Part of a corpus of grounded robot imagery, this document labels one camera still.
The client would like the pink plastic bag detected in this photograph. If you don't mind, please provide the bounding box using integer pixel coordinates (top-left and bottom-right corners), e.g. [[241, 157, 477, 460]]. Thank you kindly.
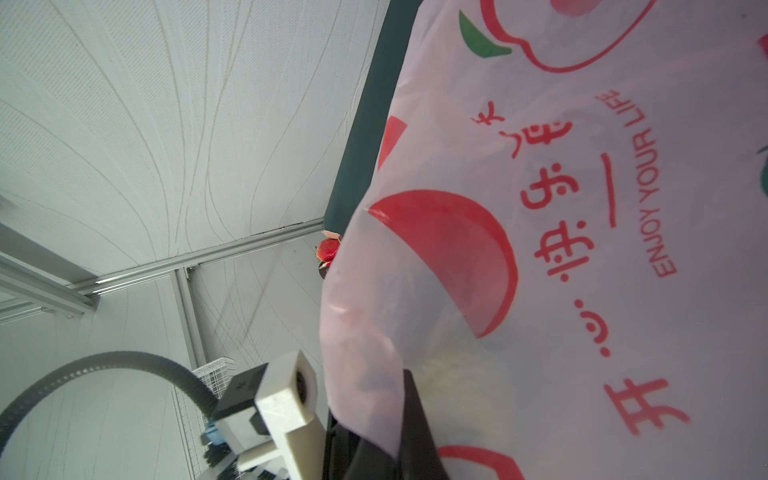
[[320, 1, 767, 479]]

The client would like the white wire basket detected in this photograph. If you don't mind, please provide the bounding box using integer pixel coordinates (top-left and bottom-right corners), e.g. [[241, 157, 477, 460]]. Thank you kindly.
[[172, 357, 240, 479]]

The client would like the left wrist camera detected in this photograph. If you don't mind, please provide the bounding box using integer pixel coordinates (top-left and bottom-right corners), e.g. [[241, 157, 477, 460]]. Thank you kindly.
[[205, 350, 326, 479]]

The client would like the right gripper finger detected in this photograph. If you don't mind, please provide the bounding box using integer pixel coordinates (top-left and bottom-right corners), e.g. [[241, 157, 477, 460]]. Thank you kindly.
[[343, 370, 449, 480]]

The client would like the left black cable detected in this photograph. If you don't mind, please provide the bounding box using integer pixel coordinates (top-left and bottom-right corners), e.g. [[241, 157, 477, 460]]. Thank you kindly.
[[0, 350, 218, 457]]

